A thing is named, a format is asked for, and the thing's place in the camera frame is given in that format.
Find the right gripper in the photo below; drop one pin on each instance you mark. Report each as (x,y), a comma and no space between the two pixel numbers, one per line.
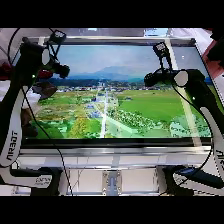
(154,79)

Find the dark brown garment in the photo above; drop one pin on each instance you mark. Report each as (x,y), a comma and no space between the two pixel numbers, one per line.
(27,125)

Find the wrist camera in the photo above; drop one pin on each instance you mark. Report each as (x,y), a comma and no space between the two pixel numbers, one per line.
(57,35)
(162,49)

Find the silver frame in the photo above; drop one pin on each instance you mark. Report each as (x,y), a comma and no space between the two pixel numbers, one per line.
(111,182)

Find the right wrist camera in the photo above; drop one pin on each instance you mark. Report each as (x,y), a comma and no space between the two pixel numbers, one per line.
(162,49)

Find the red garment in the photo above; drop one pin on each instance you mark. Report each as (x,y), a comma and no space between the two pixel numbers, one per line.
(4,70)

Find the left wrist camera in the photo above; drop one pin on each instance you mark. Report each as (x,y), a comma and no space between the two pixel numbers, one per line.
(57,35)

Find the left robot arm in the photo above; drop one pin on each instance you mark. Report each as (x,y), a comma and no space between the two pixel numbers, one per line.
(13,110)

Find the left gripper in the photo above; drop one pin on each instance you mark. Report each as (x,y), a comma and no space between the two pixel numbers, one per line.
(61,70)

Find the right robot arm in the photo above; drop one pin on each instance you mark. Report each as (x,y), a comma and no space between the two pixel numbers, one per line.
(200,93)

